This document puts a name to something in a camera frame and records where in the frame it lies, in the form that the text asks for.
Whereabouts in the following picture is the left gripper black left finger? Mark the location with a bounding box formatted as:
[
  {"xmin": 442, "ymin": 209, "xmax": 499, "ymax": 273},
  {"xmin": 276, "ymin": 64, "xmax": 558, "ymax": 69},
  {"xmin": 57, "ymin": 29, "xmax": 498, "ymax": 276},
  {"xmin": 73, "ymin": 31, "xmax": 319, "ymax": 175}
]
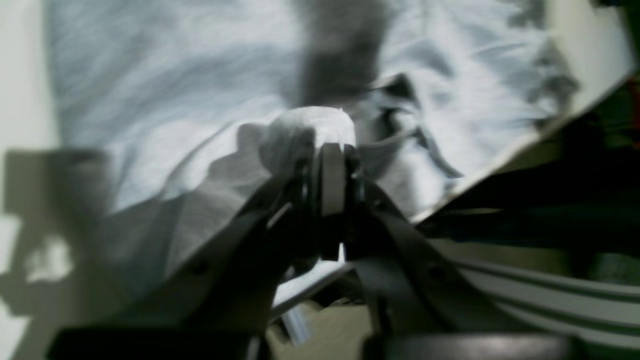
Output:
[{"xmin": 47, "ymin": 145, "xmax": 333, "ymax": 360}]

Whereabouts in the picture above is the grey T-shirt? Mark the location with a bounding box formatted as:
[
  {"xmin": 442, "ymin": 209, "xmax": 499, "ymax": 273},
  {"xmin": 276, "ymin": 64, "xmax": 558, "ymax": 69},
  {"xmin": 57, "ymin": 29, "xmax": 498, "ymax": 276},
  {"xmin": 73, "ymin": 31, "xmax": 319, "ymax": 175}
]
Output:
[{"xmin": 45, "ymin": 0, "xmax": 577, "ymax": 296}]

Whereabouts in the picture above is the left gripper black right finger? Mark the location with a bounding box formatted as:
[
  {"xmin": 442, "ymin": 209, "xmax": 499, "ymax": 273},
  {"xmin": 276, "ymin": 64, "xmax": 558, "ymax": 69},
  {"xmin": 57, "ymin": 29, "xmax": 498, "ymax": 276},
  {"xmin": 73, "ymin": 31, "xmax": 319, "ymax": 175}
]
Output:
[{"xmin": 330, "ymin": 144, "xmax": 570, "ymax": 360}]

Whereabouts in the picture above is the aluminium rail behind table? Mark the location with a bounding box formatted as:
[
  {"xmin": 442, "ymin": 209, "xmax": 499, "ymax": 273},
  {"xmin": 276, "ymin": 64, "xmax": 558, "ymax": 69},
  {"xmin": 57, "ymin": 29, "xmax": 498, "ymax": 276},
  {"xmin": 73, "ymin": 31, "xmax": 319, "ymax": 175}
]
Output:
[{"xmin": 270, "ymin": 235, "xmax": 640, "ymax": 351}]

